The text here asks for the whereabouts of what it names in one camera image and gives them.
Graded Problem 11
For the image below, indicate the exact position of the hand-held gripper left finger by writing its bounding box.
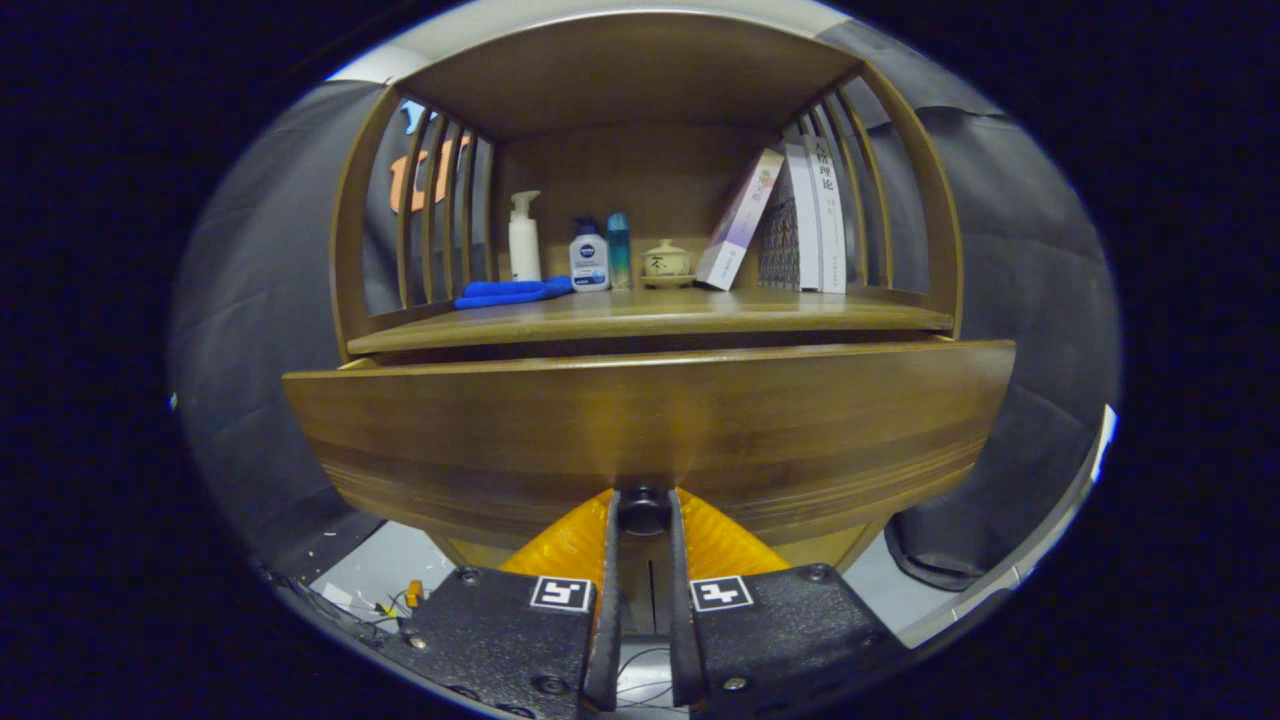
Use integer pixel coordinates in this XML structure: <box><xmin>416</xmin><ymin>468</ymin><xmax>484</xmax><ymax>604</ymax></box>
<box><xmin>385</xmin><ymin>488</ymin><xmax>623</xmax><ymax>720</ymax></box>

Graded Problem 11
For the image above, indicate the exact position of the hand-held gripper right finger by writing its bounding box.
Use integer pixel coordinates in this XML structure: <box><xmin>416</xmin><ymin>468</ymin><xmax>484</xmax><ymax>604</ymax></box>
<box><xmin>668</xmin><ymin>488</ymin><xmax>911</xmax><ymax>720</ymax></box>

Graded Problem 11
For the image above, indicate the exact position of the black drawer knob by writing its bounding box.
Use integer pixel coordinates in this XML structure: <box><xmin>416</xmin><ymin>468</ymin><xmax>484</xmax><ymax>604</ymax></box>
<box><xmin>618</xmin><ymin>486</ymin><xmax>671</xmax><ymax>535</ymax></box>

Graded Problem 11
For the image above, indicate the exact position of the wooden drawer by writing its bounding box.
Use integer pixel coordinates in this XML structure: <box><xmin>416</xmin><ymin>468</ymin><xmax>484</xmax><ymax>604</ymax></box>
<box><xmin>283</xmin><ymin>338</ymin><xmax>1016</xmax><ymax>551</ymax></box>

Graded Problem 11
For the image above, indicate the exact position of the wooden countertop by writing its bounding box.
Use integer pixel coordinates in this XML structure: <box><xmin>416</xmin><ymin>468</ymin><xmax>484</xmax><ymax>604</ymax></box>
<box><xmin>346</xmin><ymin>287</ymin><xmax>956</xmax><ymax>356</ymax></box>

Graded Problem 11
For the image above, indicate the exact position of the wooden cabinet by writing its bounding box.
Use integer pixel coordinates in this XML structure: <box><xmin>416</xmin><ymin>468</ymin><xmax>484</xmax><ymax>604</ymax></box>
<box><xmin>283</xmin><ymin>10</ymin><xmax>1016</xmax><ymax>636</ymax></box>

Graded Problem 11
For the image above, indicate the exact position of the blue cloth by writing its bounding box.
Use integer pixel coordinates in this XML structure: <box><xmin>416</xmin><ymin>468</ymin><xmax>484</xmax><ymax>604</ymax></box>
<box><xmin>453</xmin><ymin>276</ymin><xmax>574</xmax><ymax>310</ymax></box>

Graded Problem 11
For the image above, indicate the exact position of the beige lidded tea cup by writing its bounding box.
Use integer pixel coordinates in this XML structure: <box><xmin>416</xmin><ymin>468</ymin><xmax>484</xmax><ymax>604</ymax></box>
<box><xmin>641</xmin><ymin>238</ymin><xmax>695</xmax><ymax>289</ymax></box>

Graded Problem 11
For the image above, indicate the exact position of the white blue-capped lotion bottle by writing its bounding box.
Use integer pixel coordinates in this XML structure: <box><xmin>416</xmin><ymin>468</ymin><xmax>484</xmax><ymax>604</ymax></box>
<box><xmin>569</xmin><ymin>217</ymin><xmax>611</xmax><ymax>292</ymax></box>

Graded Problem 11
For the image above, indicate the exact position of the slim teal bottle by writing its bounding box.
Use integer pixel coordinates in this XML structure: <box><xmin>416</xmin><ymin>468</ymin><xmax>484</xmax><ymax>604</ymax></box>
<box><xmin>607</xmin><ymin>211</ymin><xmax>632</xmax><ymax>291</ymax></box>

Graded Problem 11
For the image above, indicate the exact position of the white pump bottle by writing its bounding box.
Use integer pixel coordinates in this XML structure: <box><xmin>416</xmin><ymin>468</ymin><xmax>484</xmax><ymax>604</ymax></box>
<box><xmin>508</xmin><ymin>190</ymin><xmax>543</xmax><ymax>283</ymax></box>

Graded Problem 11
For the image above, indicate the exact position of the dark patterned cover book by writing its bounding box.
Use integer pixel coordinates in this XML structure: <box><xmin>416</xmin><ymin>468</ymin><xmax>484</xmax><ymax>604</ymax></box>
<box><xmin>755</xmin><ymin>140</ymin><xmax>821</xmax><ymax>293</ymax></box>

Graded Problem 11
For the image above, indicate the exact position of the purple white book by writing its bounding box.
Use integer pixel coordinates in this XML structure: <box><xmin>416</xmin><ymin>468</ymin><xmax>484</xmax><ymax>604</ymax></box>
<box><xmin>695</xmin><ymin>148</ymin><xmax>786</xmax><ymax>292</ymax></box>

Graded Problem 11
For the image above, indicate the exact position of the black cable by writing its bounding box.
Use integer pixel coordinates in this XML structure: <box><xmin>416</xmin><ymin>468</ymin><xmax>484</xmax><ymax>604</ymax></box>
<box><xmin>615</xmin><ymin>645</ymin><xmax>691</xmax><ymax>713</ymax></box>

